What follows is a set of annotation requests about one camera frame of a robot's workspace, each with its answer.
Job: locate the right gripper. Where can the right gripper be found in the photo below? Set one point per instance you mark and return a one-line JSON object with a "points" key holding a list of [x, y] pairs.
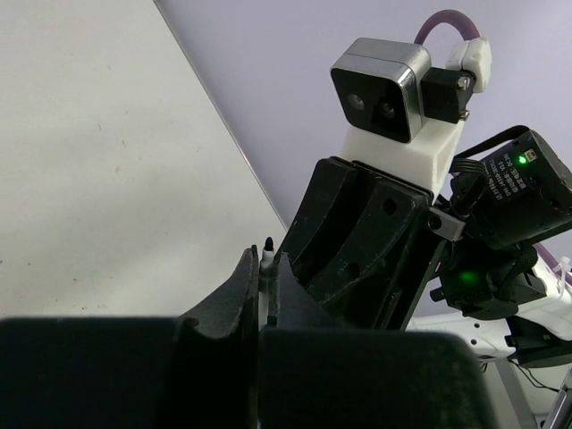
{"points": [[364, 244]]}

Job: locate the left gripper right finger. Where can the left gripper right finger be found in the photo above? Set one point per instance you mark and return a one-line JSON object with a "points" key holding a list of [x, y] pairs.
{"points": [[313, 374]]}

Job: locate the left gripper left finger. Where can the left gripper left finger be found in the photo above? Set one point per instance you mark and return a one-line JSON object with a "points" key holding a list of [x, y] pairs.
{"points": [[194, 370]]}

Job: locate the white pen black tip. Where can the white pen black tip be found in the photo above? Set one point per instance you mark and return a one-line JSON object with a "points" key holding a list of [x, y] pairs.
{"points": [[264, 280]]}

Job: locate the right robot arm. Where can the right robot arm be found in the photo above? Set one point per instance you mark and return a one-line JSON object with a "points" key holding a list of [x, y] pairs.
{"points": [[497, 289]]}

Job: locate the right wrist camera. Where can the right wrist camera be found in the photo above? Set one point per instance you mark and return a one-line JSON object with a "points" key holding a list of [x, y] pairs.
{"points": [[405, 115]]}

